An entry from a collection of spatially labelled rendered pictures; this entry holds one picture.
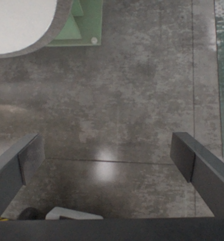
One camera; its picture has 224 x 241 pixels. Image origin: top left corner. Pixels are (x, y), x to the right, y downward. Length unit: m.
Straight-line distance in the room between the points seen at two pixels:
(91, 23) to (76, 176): 0.88
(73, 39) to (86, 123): 0.50
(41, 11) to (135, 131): 0.66
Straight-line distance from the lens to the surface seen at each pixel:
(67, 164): 1.00
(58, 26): 0.69
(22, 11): 0.67
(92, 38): 1.07
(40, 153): 0.17
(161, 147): 0.94
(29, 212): 1.01
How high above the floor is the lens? 0.93
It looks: 82 degrees down
